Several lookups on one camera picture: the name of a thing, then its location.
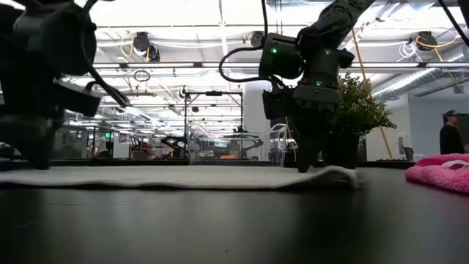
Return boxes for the green potted plant black pot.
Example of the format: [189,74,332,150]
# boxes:
[322,73,397,170]

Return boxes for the glass-walled enclosure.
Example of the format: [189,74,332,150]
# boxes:
[54,123,89,161]

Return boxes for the pink waffle microfiber towel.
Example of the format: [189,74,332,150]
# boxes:
[405,164,469,194]

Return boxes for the white round column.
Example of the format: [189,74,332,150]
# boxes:
[243,81,272,133]

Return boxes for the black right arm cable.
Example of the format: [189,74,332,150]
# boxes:
[218,0,283,87]

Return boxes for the black ceiling cable reel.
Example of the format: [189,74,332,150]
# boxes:
[249,31,265,49]
[131,32,161,62]
[416,31,440,52]

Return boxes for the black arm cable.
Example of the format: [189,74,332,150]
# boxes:
[218,0,283,87]
[78,0,132,108]

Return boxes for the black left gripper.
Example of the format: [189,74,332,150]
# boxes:
[0,78,65,171]

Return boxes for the clear plastic bin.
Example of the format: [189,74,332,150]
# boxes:
[187,122,288,168]

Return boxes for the silver air duct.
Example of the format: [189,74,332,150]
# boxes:
[372,54,469,100]

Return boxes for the yellow reel cable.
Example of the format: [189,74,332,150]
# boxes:
[416,33,459,87]

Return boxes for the person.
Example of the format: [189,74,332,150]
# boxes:
[438,109,468,155]

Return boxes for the black slanted cable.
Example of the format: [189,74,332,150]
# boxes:
[437,0,469,37]

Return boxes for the black metal frame rig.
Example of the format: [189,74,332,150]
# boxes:
[184,90,244,159]

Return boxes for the white coiled cable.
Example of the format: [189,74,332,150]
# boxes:
[398,40,418,62]

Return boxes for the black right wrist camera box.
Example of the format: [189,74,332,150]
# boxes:
[262,87,295,120]

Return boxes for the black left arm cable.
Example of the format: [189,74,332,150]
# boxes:
[78,0,132,108]

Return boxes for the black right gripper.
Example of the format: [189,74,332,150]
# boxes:
[292,81,344,174]

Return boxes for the black cable loop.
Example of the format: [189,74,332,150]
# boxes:
[133,69,152,83]

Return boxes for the grey smooth microfiber towel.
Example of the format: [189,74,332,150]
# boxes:
[0,164,360,191]

